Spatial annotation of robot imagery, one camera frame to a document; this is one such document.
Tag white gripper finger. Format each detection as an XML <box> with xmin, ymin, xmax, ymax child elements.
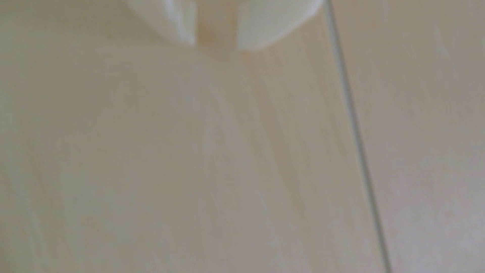
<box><xmin>237</xmin><ymin>0</ymin><xmax>326</xmax><ymax>51</ymax></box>
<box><xmin>123</xmin><ymin>0</ymin><xmax>198</xmax><ymax>47</ymax></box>

